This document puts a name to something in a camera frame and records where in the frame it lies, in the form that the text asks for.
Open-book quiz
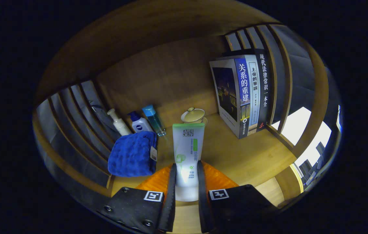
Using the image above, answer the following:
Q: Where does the white lotion bottle blue cap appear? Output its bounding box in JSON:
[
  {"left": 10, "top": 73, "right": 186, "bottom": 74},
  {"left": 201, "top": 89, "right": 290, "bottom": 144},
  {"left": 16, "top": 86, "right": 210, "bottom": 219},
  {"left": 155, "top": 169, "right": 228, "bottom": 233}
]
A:
[{"left": 128, "top": 111, "right": 153, "bottom": 133}]

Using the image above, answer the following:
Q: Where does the white pump bottle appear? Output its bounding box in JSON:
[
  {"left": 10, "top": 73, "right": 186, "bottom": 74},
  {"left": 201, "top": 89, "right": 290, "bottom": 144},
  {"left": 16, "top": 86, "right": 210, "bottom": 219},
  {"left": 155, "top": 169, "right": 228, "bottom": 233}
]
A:
[{"left": 107, "top": 108, "right": 132, "bottom": 136}]

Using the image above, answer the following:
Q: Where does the blue towel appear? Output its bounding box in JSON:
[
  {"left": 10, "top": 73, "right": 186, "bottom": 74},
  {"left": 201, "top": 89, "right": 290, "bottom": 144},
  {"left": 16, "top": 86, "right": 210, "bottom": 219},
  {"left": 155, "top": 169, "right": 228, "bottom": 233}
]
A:
[{"left": 107, "top": 131, "right": 158, "bottom": 177}]

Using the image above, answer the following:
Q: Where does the white green tube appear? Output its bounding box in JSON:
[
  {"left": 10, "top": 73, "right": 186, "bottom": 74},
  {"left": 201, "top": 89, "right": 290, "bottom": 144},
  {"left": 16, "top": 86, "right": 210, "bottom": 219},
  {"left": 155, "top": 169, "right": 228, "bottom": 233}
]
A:
[{"left": 172, "top": 123, "right": 205, "bottom": 202}]

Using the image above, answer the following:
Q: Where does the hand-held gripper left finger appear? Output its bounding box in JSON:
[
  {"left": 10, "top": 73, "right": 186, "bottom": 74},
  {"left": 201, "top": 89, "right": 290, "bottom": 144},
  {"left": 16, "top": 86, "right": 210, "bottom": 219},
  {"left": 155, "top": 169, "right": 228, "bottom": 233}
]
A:
[{"left": 97, "top": 163, "right": 177, "bottom": 233}]

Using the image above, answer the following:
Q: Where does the white box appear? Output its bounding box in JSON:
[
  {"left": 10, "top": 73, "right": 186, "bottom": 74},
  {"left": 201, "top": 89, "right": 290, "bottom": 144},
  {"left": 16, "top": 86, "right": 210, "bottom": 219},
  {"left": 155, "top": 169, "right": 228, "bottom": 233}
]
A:
[{"left": 272, "top": 107, "right": 332, "bottom": 168}]

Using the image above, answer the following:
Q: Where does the teal bottle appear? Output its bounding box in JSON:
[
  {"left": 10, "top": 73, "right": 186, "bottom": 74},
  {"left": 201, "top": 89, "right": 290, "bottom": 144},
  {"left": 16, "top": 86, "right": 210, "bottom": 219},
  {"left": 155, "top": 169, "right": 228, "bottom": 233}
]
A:
[{"left": 142, "top": 104, "right": 167, "bottom": 137}]

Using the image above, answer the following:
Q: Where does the book with pale spine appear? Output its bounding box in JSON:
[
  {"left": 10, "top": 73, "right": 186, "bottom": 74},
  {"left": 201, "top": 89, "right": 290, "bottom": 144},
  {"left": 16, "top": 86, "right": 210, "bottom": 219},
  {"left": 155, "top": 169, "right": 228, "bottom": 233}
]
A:
[{"left": 245, "top": 55, "right": 262, "bottom": 135}]

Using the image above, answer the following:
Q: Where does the beige lidded teacup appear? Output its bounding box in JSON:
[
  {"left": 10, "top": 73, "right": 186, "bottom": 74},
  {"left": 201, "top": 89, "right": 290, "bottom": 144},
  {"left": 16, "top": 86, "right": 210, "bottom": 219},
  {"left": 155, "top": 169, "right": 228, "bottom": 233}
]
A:
[{"left": 181, "top": 107, "right": 208, "bottom": 126}]

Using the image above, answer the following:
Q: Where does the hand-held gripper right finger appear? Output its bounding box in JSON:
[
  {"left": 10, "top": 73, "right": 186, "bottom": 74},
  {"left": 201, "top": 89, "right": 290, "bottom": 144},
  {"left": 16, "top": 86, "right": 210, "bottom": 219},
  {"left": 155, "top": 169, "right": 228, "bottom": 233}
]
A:
[{"left": 197, "top": 160, "right": 279, "bottom": 234}]

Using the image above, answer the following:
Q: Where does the wooden countertop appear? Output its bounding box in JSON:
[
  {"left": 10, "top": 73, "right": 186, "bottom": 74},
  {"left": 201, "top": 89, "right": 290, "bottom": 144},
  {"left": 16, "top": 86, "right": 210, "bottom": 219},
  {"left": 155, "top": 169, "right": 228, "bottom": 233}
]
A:
[{"left": 107, "top": 112, "right": 298, "bottom": 234}]

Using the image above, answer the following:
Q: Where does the black equipment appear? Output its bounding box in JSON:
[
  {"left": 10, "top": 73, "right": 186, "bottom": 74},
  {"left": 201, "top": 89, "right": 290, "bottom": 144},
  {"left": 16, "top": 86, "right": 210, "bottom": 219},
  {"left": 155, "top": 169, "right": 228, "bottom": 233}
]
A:
[{"left": 298, "top": 141, "right": 326, "bottom": 187}]

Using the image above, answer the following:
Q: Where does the wooden cabinet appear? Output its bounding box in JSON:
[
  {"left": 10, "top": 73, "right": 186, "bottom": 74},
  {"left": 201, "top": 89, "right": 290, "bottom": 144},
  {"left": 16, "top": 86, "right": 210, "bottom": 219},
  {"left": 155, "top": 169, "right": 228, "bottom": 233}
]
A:
[{"left": 33, "top": 0, "right": 342, "bottom": 234}]

